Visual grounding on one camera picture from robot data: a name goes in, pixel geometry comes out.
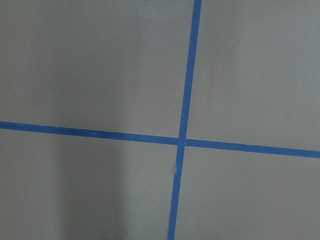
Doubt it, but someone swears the brown paper table cover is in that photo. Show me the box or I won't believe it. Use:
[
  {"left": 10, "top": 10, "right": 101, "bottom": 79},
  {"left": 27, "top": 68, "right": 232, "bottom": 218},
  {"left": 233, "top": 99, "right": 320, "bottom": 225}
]
[{"left": 0, "top": 0, "right": 320, "bottom": 240}]

